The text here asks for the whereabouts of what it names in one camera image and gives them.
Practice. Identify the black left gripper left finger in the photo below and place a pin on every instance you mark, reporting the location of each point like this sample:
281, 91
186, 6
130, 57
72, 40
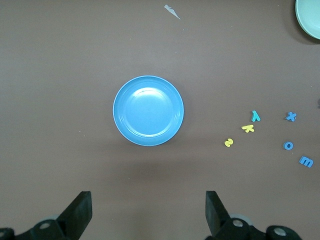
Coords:
75, 217

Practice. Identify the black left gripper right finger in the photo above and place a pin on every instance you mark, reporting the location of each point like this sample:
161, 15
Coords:
217, 220

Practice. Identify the yellow foam letter s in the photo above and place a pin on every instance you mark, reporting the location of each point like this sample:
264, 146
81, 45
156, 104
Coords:
228, 142

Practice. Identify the yellow foam letter k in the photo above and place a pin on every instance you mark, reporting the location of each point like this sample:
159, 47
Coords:
248, 128

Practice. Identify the teal foam letter y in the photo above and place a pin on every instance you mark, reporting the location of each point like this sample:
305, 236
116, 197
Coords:
255, 117

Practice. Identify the blue foam letter o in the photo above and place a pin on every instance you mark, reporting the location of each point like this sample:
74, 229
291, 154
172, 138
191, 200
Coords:
284, 145

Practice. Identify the blue foam letter m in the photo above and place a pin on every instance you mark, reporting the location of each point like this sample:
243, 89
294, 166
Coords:
306, 161

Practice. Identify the blue foam letter x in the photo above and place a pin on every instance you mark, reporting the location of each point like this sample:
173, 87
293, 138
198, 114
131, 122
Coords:
290, 116

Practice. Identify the blue plate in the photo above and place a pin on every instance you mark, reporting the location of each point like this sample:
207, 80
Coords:
148, 111

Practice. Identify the small white paper scrap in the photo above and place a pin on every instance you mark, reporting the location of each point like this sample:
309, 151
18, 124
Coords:
172, 11

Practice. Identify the pale green plate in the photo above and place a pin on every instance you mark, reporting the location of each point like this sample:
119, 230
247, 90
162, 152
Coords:
310, 17

